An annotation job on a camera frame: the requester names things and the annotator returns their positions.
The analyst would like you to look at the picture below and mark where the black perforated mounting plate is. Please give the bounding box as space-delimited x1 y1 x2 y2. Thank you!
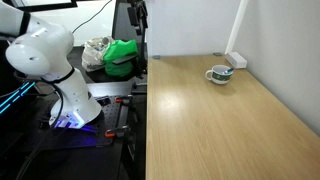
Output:
29 94 134 149

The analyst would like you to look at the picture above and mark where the thin black cable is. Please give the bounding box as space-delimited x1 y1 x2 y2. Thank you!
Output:
71 0 114 34

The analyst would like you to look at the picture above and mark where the green cloth bag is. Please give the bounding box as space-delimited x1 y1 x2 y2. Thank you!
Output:
103 39 139 78

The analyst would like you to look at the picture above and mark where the black chair armrest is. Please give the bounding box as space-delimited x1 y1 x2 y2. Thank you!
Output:
111 54 138 66

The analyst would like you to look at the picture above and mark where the white wall cable duct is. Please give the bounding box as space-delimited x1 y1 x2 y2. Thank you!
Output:
225 0 250 55

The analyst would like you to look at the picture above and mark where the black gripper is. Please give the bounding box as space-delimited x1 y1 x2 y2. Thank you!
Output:
126 4 141 28

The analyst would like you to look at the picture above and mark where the thick black robot base cable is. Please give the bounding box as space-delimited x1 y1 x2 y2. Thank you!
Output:
14 83 65 180

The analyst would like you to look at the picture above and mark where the white plastic bag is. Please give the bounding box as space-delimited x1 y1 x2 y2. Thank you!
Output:
81 35 115 73

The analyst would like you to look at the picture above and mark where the white rectangular box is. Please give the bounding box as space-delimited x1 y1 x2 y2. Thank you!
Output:
224 51 248 70

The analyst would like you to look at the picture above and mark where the white cup with green band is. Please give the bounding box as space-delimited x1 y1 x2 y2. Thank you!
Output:
204 64 235 86

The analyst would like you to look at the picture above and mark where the black device with blue lights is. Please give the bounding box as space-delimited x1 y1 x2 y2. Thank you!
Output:
0 79 37 116

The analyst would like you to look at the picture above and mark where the small black block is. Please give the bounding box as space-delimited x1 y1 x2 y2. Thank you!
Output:
95 95 111 105

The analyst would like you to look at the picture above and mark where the black monitor frame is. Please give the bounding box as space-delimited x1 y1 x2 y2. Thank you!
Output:
3 0 78 13

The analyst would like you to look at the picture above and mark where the orange black clamp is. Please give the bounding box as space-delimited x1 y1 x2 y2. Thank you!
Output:
114 94 134 106
104 125 131 139

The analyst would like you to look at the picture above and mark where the black mesh office chair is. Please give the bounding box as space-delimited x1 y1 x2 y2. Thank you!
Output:
111 0 149 79

